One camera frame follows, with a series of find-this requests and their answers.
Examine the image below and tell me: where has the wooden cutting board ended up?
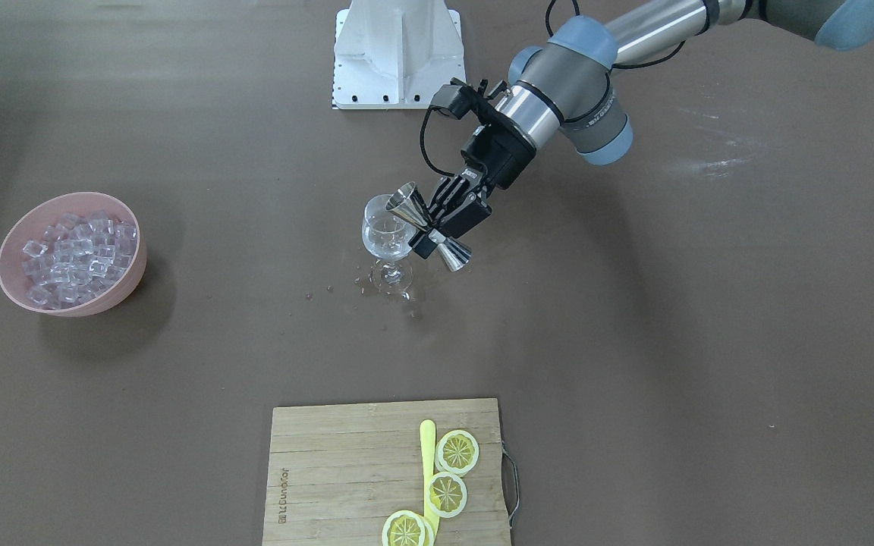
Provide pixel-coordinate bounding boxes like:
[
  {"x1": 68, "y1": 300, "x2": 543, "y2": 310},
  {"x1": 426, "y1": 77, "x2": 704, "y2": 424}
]
[{"x1": 263, "y1": 398, "x2": 512, "y2": 545}]

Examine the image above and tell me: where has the steel double jigger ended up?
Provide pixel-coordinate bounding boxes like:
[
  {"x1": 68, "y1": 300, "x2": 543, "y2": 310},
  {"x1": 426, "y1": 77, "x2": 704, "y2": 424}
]
[{"x1": 385, "y1": 182, "x2": 472, "y2": 271}]

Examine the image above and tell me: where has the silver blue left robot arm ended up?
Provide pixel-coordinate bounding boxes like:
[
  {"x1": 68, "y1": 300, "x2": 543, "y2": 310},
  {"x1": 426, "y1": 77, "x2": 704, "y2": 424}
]
[{"x1": 386, "y1": 1, "x2": 874, "y2": 271}]

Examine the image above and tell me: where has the pink bowl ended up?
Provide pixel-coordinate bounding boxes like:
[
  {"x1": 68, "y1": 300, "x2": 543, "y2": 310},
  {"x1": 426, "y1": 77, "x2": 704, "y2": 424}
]
[{"x1": 0, "y1": 191, "x2": 148, "y2": 317}]

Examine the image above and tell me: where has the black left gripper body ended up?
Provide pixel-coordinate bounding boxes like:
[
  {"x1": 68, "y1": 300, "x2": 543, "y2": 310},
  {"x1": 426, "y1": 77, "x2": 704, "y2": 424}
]
[{"x1": 434, "y1": 124, "x2": 536, "y2": 209}]

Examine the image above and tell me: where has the lemon slice near handle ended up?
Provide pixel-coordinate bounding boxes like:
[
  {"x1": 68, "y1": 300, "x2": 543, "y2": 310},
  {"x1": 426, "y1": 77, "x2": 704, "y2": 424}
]
[{"x1": 435, "y1": 429, "x2": 481, "y2": 477}]

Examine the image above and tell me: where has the yellow plastic knife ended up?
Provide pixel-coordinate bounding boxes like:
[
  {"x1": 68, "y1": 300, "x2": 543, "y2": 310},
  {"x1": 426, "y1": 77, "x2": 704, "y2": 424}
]
[{"x1": 419, "y1": 419, "x2": 440, "y2": 532}]

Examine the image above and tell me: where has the clear wine glass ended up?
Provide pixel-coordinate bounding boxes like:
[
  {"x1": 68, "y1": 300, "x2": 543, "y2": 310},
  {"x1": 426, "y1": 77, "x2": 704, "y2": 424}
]
[{"x1": 361, "y1": 194, "x2": 416, "y2": 295}]

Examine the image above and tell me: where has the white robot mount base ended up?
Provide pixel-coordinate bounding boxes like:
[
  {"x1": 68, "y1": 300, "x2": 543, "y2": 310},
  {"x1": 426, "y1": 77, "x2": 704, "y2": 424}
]
[{"x1": 331, "y1": 1, "x2": 466, "y2": 110}]

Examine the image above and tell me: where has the middle lemon slice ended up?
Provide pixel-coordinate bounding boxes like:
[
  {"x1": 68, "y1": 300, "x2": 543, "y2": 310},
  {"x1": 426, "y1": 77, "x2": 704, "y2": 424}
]
[{"x1": 424, "y1": 471, "x2": 468, "y2": 519}]

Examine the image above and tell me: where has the clear ice cubes pile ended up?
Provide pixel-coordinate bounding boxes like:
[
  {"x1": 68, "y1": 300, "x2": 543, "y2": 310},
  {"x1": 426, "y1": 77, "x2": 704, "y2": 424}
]
[{"x1": 21, "y1": 209, "x2": 138, "y2": 310}]

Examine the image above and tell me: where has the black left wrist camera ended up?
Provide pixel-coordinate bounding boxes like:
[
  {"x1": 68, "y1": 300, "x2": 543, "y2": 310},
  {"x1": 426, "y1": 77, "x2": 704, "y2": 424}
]
[{"x1": 429, "y1": 80, "x2": 482, "y2": 120}]

